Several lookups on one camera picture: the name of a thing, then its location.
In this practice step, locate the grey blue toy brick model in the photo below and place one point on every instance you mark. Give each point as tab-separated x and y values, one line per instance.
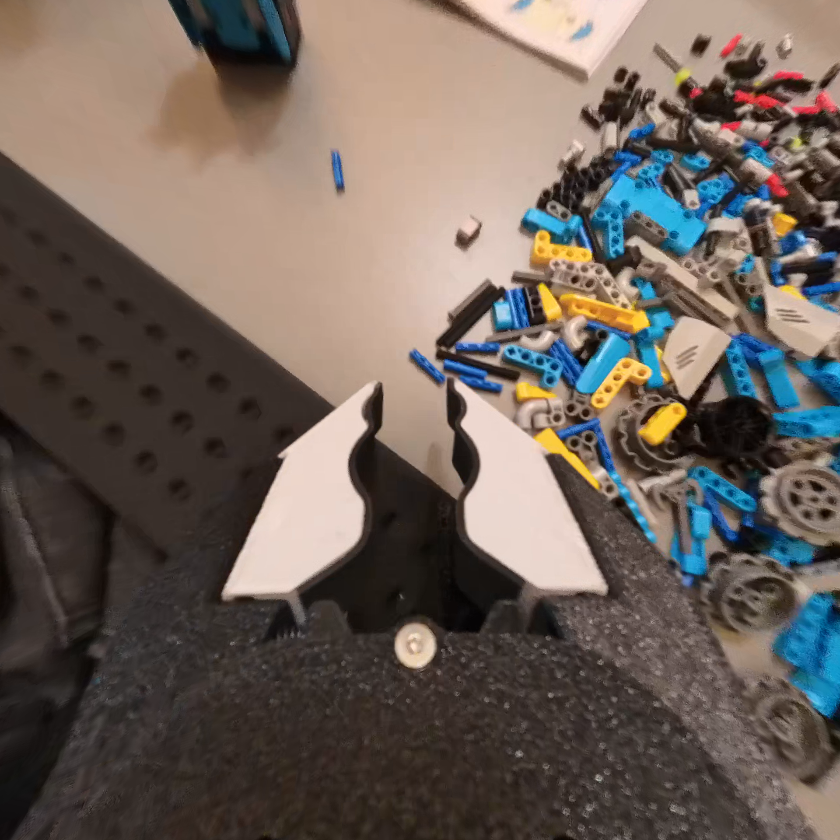
243	26

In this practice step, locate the pile of toy brick pieces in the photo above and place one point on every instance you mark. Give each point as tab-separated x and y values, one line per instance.
656	328

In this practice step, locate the black perforated board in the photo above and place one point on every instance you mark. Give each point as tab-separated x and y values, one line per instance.
131	341

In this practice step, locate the small grey toy brick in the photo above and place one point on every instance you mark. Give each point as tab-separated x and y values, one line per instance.
468	231

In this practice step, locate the instruction booklet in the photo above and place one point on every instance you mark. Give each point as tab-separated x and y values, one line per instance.
558	26

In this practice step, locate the blue toy pin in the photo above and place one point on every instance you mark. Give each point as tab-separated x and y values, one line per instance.
337	170

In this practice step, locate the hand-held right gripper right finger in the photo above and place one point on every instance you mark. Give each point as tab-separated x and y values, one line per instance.
531	518

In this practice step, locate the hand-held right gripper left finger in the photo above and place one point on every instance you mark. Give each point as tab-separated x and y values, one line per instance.
302	518

